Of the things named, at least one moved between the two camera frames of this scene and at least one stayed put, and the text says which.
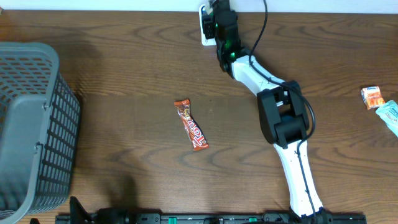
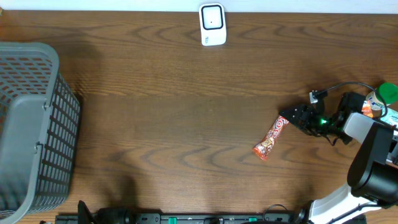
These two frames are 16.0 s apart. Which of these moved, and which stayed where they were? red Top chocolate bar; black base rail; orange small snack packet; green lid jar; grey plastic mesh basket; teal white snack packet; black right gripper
Moved: green lid jar; red Top chocolate bar; orange small snack packet; black right gripper
Stayed: teal white snack packet; black base rail; grey plastic mesh basket
